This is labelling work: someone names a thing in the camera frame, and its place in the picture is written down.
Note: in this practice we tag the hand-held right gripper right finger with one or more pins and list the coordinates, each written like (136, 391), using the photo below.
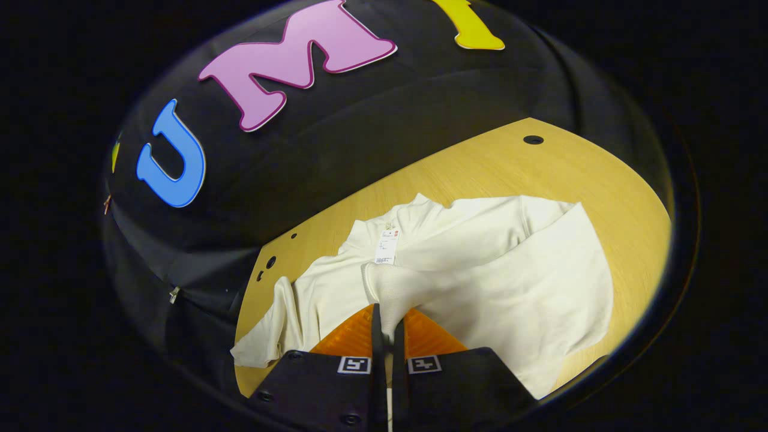
(462, 390)

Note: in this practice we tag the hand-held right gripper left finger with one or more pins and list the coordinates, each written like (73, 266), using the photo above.
(377, 342)

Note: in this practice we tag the white long-sleeved garment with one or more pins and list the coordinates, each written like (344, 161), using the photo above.
(510, 282)

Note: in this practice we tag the white paper hang tag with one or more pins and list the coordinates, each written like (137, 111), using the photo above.
(387, 249)

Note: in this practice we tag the black backdrop cloth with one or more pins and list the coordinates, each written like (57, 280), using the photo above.
(360, 138)

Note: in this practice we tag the small metal clip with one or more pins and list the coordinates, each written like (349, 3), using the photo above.
(174, 294)

